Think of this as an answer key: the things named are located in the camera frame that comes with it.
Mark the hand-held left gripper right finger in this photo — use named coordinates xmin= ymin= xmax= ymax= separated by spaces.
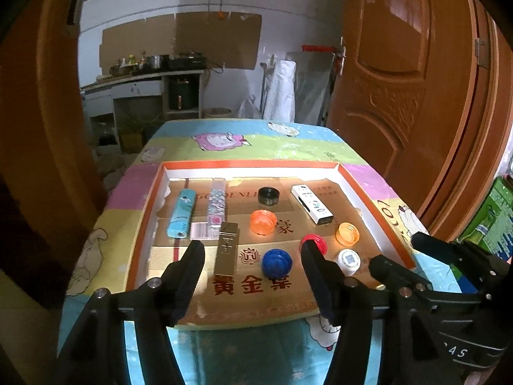
xmin=300 ymin=242 xmax=453 ymax=385

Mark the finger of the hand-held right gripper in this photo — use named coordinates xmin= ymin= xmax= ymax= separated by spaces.
xmin=411 ymin=231 xmax=513 ymax=294
xmin=369 ymin=255 xmax=486 ymax=310

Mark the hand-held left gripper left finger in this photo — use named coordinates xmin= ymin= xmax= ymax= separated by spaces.
xmin=48 ymin=240 xmax=206 ymax=385

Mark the white bottle cap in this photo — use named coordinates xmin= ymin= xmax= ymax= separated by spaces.
xmin=334 ymin=249 xmax=362 ymax=277

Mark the red bottle cap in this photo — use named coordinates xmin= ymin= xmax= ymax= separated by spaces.
xmin=300 ymin=235 xmax=329 ymax=256

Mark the blue bottle cap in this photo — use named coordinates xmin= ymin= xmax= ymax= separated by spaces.
xmin=262 ymin=248 xmax=293 ymax=278

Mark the gold bar lighter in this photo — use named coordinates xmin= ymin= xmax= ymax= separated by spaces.
xmin=212 ymin=221 xmax=243 ymax=278

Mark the light orange bottle cap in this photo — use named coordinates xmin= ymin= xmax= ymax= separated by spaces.
xmin=335 ymin=222 xmax=361 ymax=246

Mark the shallow cardboard box tray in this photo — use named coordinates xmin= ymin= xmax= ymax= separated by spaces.
xmin=127 ymin=159 xmax=417 ymax=331

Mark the light blue tube packet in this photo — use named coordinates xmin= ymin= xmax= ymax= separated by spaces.
xmin=166 ymin=189 xmax=197 ymax=238

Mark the white and black lighter box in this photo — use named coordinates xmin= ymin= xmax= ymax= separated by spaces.
xmin=291 ymin=184 xmax=334 ymax=226

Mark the black bottle cap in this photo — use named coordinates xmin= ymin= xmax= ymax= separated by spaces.
xmin=258 ymin=186 xmax=281 ymax=206

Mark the green carton box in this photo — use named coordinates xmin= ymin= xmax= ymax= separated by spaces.
xmin=459 ymin=176 xmax=513 ymax=263

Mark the cartoon sheep printed tablecloth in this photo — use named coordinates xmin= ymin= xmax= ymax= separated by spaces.
xmin=60 ymin=118 xmax=466 ymax=385

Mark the brown wooden door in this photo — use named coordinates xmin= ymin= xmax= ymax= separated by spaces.
xmin=326 ymin=0 xmax=482 ymax=209

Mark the white plastic bag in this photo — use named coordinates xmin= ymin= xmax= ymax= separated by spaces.
xmin=238 ymin=94 xmax=261 ymax=119

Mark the black cooker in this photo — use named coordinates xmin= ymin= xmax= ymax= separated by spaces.
xmin=168 ymin=78 xmax=199 ymax=110

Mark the white sack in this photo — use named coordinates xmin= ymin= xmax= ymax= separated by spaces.
xmin=265 ymin=59 xmax=296 ymax=123

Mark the clear plastic sheet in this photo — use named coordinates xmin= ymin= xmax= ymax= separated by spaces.
xmin=286 ymin=50 xmax=335 ymax=125

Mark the metal door hinge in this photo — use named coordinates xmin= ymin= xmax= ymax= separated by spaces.
xmin=473 ymin=37 xmax=490 ymax=69

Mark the grey leaning pole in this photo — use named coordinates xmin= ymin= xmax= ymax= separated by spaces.
xmin=260 ymin=62 xmax=277 ymax=117

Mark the kitchen counter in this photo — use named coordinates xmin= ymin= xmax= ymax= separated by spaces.
xmin=80 ymin=68 xmax=207 ymax=145

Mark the black gas stove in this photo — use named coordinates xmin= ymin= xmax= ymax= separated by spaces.
xmin=168 ymin=52 xmax=209 ymax=69

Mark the metal door handle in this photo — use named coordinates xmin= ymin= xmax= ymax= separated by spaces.
xmin=334 ymin=37 xmax=347 ymax=75

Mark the brown wooden door frame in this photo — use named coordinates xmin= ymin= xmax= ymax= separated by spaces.
xmin=36 ymin=0 xmax=513 ymax=241

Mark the cardboard sheet on wall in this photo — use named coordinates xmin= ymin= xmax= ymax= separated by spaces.
xmin=100 ymin=12 xmax=263 ymax=71

